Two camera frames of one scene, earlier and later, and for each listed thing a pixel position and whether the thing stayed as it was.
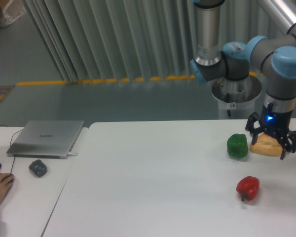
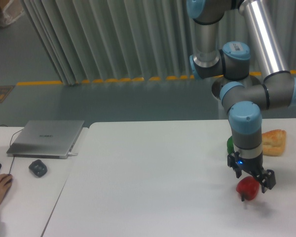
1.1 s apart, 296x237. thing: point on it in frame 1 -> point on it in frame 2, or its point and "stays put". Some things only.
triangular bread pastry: (266, 145) stays put
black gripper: (275, 124) -> (253, 166)
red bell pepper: (248, 187) stays put
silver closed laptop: (53, 139) stays put
